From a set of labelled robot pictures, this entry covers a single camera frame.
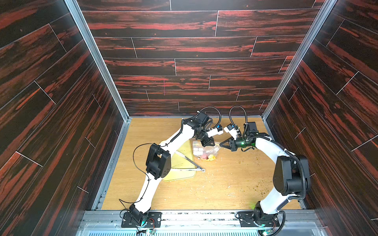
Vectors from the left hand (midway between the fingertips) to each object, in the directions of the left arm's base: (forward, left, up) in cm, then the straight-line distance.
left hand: (214, 143), depth 88 cm
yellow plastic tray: (-7, +21, -12) cm, 25 cm away
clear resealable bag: (-4, +4, -6) cm, 8 cm away
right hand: (+1, -6, -2) cm, 6 cm away
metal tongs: (-12, +9, -10) cm, 18 cm away
